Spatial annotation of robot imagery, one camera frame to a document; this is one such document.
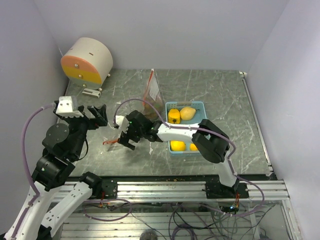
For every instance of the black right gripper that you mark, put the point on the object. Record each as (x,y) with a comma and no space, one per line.
(124,138)

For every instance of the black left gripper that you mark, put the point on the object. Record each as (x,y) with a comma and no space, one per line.
(94,123)

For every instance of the clear orange zip top bag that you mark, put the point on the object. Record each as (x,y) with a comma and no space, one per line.
(152,90)

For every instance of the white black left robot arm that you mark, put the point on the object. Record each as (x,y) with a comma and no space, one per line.
(63,145)

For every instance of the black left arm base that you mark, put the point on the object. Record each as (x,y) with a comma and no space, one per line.
(105,186)

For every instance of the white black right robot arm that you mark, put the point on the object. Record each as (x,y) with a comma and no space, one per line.
(211,142)

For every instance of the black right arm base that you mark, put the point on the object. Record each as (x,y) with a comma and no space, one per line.
(215,190)

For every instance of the orange fruit left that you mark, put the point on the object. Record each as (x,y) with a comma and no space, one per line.
(177,146)

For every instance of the orange fruit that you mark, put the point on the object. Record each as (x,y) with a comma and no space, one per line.
(193,147)
(177,146)

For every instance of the cream cylindrical drawer box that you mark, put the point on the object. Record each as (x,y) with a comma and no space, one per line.
(87,63)

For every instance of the yellow bell pepper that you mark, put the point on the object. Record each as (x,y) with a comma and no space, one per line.
(174,116)

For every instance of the orange fruit right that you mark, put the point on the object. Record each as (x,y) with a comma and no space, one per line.
(193,147)

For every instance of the yellow lemon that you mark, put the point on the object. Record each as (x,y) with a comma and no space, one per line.
(187,113)

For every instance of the light blue plastic basket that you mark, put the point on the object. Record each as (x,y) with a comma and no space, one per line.
(200,114)

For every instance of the white corner clip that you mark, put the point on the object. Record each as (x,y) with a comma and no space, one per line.
(244,74)

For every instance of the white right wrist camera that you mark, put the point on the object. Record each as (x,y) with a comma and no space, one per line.
(122,123)

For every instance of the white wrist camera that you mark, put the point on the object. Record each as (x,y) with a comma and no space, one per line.
(67,106)
(122,123)

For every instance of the small white metal bracket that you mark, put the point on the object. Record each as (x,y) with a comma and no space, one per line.
(91,92)

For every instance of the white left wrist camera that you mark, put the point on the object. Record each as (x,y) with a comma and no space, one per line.
(67,106)

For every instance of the aluminium rail frame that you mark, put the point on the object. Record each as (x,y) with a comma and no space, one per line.
(178,209)

